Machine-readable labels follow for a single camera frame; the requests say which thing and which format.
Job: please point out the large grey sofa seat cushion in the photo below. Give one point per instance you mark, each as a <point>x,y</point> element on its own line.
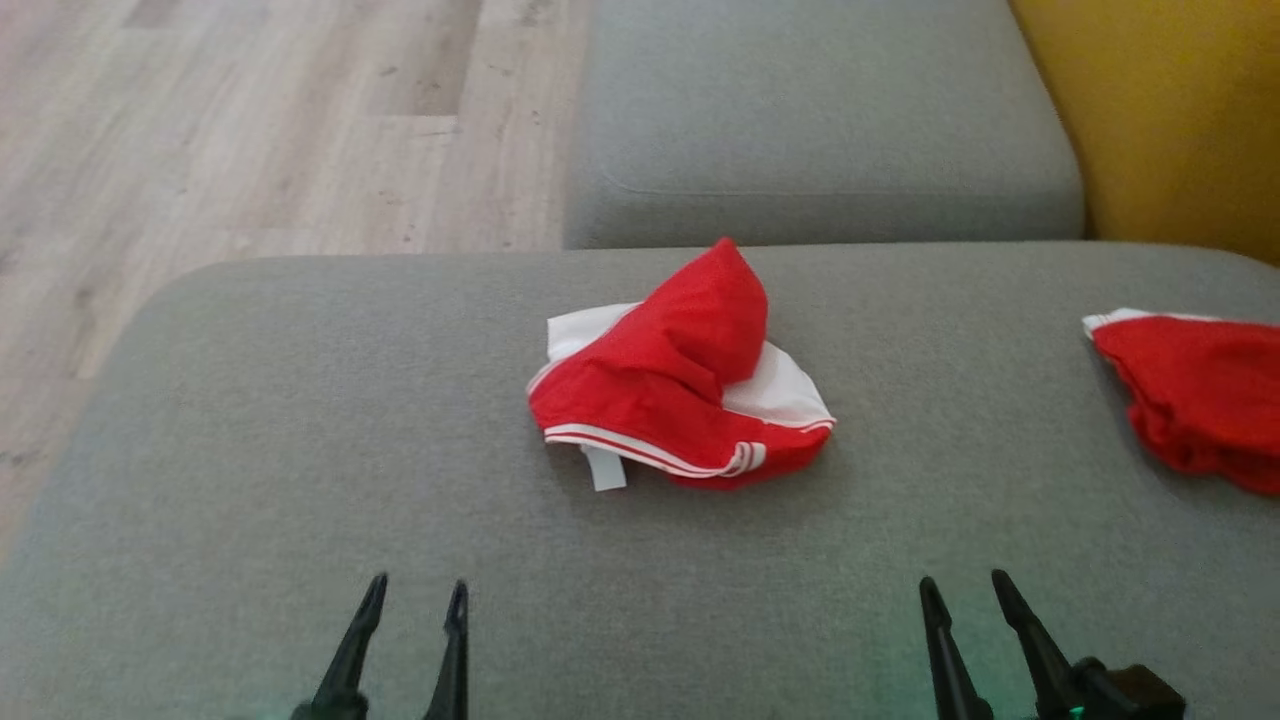
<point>300,450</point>

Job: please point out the small grey sofa cushion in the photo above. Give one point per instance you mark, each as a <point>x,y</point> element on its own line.
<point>820,100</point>

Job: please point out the red shorts with Bulls print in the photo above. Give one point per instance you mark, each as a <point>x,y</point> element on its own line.
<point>1200,390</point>

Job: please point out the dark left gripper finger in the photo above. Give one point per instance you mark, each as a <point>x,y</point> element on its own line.
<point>452,670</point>
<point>345,670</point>

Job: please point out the yellow fabric backrest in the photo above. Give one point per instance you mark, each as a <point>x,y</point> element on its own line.
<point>1180,110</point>

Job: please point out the red jersey with white stripes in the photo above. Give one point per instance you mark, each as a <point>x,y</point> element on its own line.
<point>660,390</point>

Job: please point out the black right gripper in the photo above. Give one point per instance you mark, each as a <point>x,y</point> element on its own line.
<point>1130,695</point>

